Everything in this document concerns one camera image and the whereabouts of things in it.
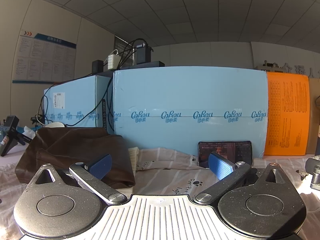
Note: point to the orange box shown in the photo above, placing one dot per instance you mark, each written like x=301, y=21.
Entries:
x=287, y=117

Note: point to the black cube adapter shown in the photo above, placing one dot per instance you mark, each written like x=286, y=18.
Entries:
x=97, y=66

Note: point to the white tissue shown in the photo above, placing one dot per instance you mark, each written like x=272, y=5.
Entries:
x=28, y=132

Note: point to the white power adapter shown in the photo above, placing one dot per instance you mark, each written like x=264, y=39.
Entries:
x=113, y=61

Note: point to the white wall poster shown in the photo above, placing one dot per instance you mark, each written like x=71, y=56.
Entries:
x=45, y=57

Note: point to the dark wall notice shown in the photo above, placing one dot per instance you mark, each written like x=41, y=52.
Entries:
x=120, y=46

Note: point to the metal wall lettering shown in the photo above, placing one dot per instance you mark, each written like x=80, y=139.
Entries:
x=287, y=67

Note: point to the black flat box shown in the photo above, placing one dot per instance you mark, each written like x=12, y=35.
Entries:
x=150, y=64

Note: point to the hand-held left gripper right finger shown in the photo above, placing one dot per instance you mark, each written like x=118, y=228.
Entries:
x=221, y=166

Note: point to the black handheld device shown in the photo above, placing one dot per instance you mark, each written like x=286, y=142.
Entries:
x=11, y=125

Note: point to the printed bed sheet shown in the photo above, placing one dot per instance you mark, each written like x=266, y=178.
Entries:
x=162, y=177

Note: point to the large light blue carton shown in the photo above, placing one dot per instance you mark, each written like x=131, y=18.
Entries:
x=187, y=92

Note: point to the black electronic device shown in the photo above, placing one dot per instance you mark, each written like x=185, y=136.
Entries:
x=142, y=55

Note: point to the brown cardboard box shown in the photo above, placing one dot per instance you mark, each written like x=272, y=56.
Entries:
x=313, y=100

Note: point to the dark brown cloth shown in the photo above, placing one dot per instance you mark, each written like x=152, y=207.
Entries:
x=75, y=145

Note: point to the black smartphone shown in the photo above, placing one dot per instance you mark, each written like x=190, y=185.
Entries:
x=237, y=152

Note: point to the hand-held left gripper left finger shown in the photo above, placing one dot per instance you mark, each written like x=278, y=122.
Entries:
x=100, y=166

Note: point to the small light blue carton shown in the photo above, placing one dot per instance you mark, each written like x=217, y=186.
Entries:
x=75, y=92

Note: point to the white round object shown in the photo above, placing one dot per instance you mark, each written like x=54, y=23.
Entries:
x=55, y=125

